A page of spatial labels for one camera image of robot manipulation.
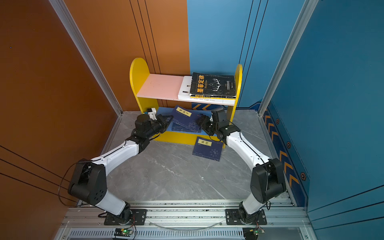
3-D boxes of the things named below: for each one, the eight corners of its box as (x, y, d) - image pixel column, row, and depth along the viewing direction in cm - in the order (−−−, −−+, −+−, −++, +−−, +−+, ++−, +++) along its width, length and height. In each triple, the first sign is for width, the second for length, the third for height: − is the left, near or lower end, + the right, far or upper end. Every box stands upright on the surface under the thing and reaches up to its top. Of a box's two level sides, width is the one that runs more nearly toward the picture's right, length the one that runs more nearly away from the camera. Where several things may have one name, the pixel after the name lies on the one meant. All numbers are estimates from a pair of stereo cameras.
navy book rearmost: (192, 154, 98) (191, 152, 96) (197, 138, 106) (197, 136, 104) (219, 161, 95) (220, 159, 93) (223, 144, 103) (223, 142, 101)
